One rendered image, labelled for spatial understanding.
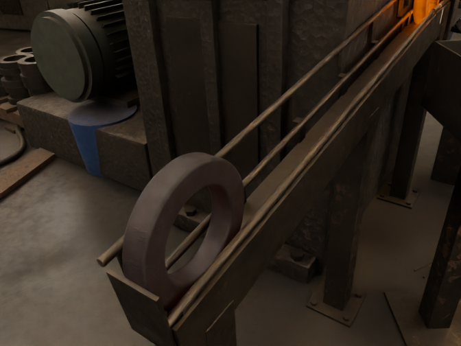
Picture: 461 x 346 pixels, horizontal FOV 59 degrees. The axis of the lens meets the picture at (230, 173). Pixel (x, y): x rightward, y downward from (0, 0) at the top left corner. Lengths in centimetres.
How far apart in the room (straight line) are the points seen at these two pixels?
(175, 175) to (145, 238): 7
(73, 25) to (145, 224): 143
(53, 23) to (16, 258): 90
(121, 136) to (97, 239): 41
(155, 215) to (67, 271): 108
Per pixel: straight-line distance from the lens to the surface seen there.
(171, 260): 52
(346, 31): 96
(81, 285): 140
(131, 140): 162
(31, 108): 216
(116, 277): 45
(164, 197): 40
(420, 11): 132
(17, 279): 151
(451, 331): 127
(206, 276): 48
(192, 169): 42
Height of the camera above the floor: 94
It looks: 32 degrees down
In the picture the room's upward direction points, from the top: 3 degrees counter-clockwise
